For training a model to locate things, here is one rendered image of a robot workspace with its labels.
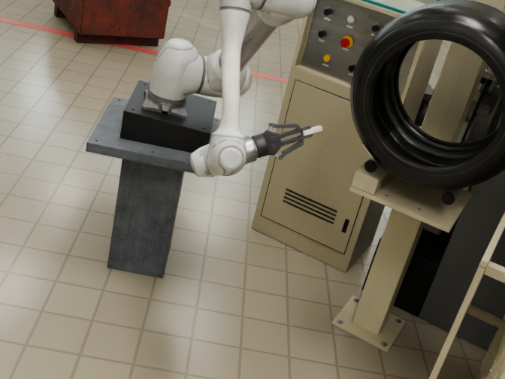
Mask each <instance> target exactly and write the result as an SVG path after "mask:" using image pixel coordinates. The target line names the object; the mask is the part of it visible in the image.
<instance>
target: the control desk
mask: <svg viewBox="0 0 505 379"><path fill-rule="evenodd" d="M401 14H402V13H399V12H397V11H392V10H389V9H387V8H383V7H380V6H378V5H374V4H371V3H369V2H365V1H362V0H316V6H315V8H314V10H313V12H312V13H311V14H310V15H309V16H307V17H304V18H303V22H302V25H301V30H300V34H299V37H298V43H297V46H296V49H295V55H294V58H293V61H292V67H291V71H290V74H289V79H288V83H287V86H286V91H285V95H284V98H283V103H282V107H281V110H280V115H279V119H278V122H277V124H284V123H297V124H299V126H300V127H304V126H311V128H312V127H314V126H322V128H323V130H322V131H320V132H315V133H313V137H310V138H305V139H304V145H303V146H301V147H299V148H298V149H296V150H293V151H292V152H291V153H289V154H287V155H285V156H284V157H283V158H282V159H281V160H279V159H278V158H277V157H276V156H275V155H273V156H272V155H269V158H268V163H267V167H266V170H265V176H264V179H263V182H262V188H261V191H260V194H259V200H258V203H257V206H256V212H255V215H254V218H253V222H252V227H251V228H252V229H254V230H256V231H258V232H260V233H263V234H265V235H267V236H269V237H271V238H273V239H275V240H277V241H280V242H282V243H284V244H286V245H288V246H290V247H292V248H295V249H296V250H299V251H301V252H302V253H305V254H307V255H308V256H311V257H313V258H315V259H317V260H319V261H321V262H323V263H326V264H328V265H330V266H332V267H334V268H336V269H338V270H340V271H343V272H345V273H347V272H348V270H349V269H350V268H351V267H352V265H353V264H354V263H355V262H356V260H357V259H358V258H359V257H360V256H361V255H362V254H363V252H364V251H365V250H366V249H367V248H368V246H369V245H370V244H371V243H372V242H373V238H374V236H375V233H376V230H377V227H378V225H379V222H380V218H381V216H382V214H383V210H384V207H385V205H382V204H380V203H379V202H375V201H374V200H371V199H369V198H366V197H364V196H361V195H359V194H358V193H354V192H353V191H350V187H351V186H352V180H353V178H354V175H355V172H356V171H357V170H358V169H359V168H360V167H361V166H363V164H365V163H366V161H368V160H369V158H371V156H370V155H369V153H368V152H367V151H366V150H365V148H364V147H363V143H362V142H361V139H360V137H359V136H358V133H357V131H356V128H355V125H354V122H353V118H352V112H351V106H350V89H351V83H352V76H353V73H354V70H355V67H356V64H357V62H358V59H359V57H360V55H361V53H362V51H363V49H364V48H365V47H366V45H367V43H368V42H369V41H370V39H371V38H372V37H373V36H374V35H375V34H376V33H377V32H378V31H379V30H380V29H381V28H382V27H383V26H384V25H385V24H387V23H388V22H390V21H391V20H393V19H394V18H396V17H398V16H400V15H401ZM442 43H443V40H437V39H432V40H424V41H417V42H416V43H415V44H414V45H413V46H412V48H411V49H410V51H409V52H408V54H407V55H406V57H405V59H404V61H403V64H402V66H401V71H400V75H399V92H400V97H401V101H402V104H403V106H404V109H405V111H406V112H407V114H408V116H409V117H410V119H411V120H412V121H413V122H415V119H416V116H417V113H418V111H419V107H420V104H421V102H422V99H423V96H424V94H425V90H426V87H427V85H428V81H429V79H430V76H431V72H432V71H433V68H434V64H435V62H436V59H437V56H438V53H439V51H440V47H441V44H442Z"/></svg>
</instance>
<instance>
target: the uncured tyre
mask: <svg viewBox="0 0 505 379"><path fill-rule="evenodd" d="M432 39H437V40H445V41H451V42H455V43H457V44H460V45H462V46H465V47H467V48H468V49H470V50H472V51H473V52H474V53H476V54H477V55H478V56H480V57H481V58H482V59H483V60H484V61H485V62H486V63H487V65H488V66H489V67H490V69H491V70H492V71H493V73H494V75H495V77H496V78H497V81H498V83H499V86H500V91H501V95H502V100H503V113H502V118H501V122H500V126H499V129H497V130H496V131H494V132H492V133H491V134H490V135H488V136H486V137H484V138H480V139H479V140H475V141H469V142H461V143H457V142H449V141H443V140H440V139H438V138H435V137H433V136H431V135H429V134H427V133H426V132H424V131H422V130H421V129H420V128H419V127H418V126H417V125H416V124H415V123H414V122H413V121H412V120H411V119H410V117H409V116H408V114H407V112H406V111H405V109H404V106H403V104H402V101H401V97H400V92H399V75H400V71H401V66H402V64H403V61H404V59H405V57H406V55H407V54H408V52H409V51H410V49H411V48H412V46H413V45H414V44H415V43H416V42H417V41H424V40H432ZM350 106H351V112H352V118H353V122H354V125H355V128H356V131H357V133H358V136H359V137H360V139H361V142H362V143H363V145H364V146H365V147H366V148H367V150H368V151H369V153H370V154H371V156H372V157H373V158H374V159H375V160H376V161H377V162H378V163H379V164H380V165H381V166H382V167H383V168H384V169H385V170H387V171H388V172H390V173H391V174H393V175H394V176H395V177H398V178H400V179H401V180H404V181H406V182H407V183H411V184H413V185H416V186H420V187H424V188H428V189H433V190H456V189H462V188H465V187H469V186H474V185H477V184H479V183H483V182H485V181H487V180H489V179H491V178H493V177H495V176H496V175H498V174H500V173H501V172H502V171H504V170H505V13H504V12H502V11H500V10H498V9H497V8H494V7H492V6H490V5H486V4H483V3H481V2H475V1H471V0H442V1H438V2H432V3H429V4H426V5H423V6H421V7H419V8H416V9H413V10H411V11H408V12H406V13H405V14H401V15H400V16H398V17H396V18H394V19H393V20H391V21H390V22H388V23H387V24H385V25H384V26H383V27H382V28H381V29H380V30H379V31H378V32H377V33H376V34H375V35H374V36H373V37H372V38H371V39H370V41H369V42H368V43H367V45H366V47H365V48H364V49H363V51H362V53H361V55H360V57H359V59H358V62H357V64H356V67H355V70H354V73H353V76H352V83H351V89H350Z"/></svg>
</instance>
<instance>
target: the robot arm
mask: <svg viewBox="0 0 505 379"><path fill-rule="evenodd" d="M315 6H316V0H219V14H220V22H221V39H222V49H220V50H217V51H216V52H215V53H212V54H210V55H209V56H201V55H199V54H198V51H197V50H196V48H195V46H194V45H193V44H191V43H190V42H188V41H186V40H183V39H179V38H173V39H170V40H169V41H167V42H165V43H164V44H163V46H162V47H161V49H160V50H159V52H158V54H157V56H156V59H155V62H154V64H153V70H152V74H151V78H150V88H149V89H146V90H144V95H145V99H144V103H143V104H142V107H141V108H142V109H144V110H146V111H155V112H159V113H161V115H162V116H164V117H166V116H167V115H168V114H169V115H173V116H176V117H180V118H183V119H186V118H187V113H186V104H187V102H188V99H187V98H186V97H187V95H190V94H194V93H196V94H200V95H203V96H210V97H216V98H222V116H221V121H220V124H219V128H218V129H217V130H216V131H215V132H214V133H212V137H211V140H210V143H209V144H207V145H205V146H203V147H200V148H198V149H197V150H195V151H194V152H193V153H191V156H190V162H191V166H192V170H193V171H194V172H195V174H196V176H198V177H212V176H220V175H221V176H232V175H234V174H237V173H238V172H239V171H240V170H241V169H242V168H243V167H244V165H246V164H248V163H251V162H255V161H256V160H257V158H261V157H263V156H268V155H272V156H273V155H275V156H276V157H277V158H278V159H279V160H281V159H282V158H283V157H284V156H285V155H287V154H289V153H291V152H292V151H293V150H296V149H298V148H299V147H301V146H303V145H304V139H305V138H310V137H313V133H315V132H320V131H322V130H323V128H322V126H314V127H312V128H311V126H304V127H300V126H299V124H297V123H284V124H274V123H269V124H268V125H269V127H268V130H266V131H265V132H264V133H261V134H258V135H254V136H252V137H250V136H249V135H246V136H244V135H243V134H242V132H241V130H240V96H242V95H244V94H245V93H246V92H247V91H248V90H249V88H250V86H251V83H252V74H251V71H250V69H249V67H248V66H247V63H248V62H249V61H250V60H251V58H252V57H253V56H254V55H255V53H256V52H257V51H258V50H259V48H260V47H261V46H262V45H263V43H264V42H265V41H266V40H267V39H268V37H269V36H270V35H271V33H272V32H273V31H274V30H275V28H276V27H278V26H282V25H284V24H286V23H288V22H291V21H293V20H295V19H301V18H304V17H307V16H309V15H310V14H311V13H312V12H313V10H314V8H315ZM251 9H253V11H252V13H251ZM250 13H251V14H250ZM275 128H278V129H281V128H296V129H293V130H290V131H287V132H282V133H279V134H277V133H276V132H272V131H271V130H275ZM299 132H300V133H301V135H299V136H297V137H294V138H289V139H286V140H284V141H281V140H280V139H281V138H284V137H286V136H290V135H294V134H297V133H299ZM296 141H298V142H297V143H296V144H293V145H292V146H291V147H288V148H287V149H285V150H283V151H282V152H279V153H278V150H279V149H280V148H281V147H282V146H284V145H286V144H291V143H294V142H296Z"/></svg>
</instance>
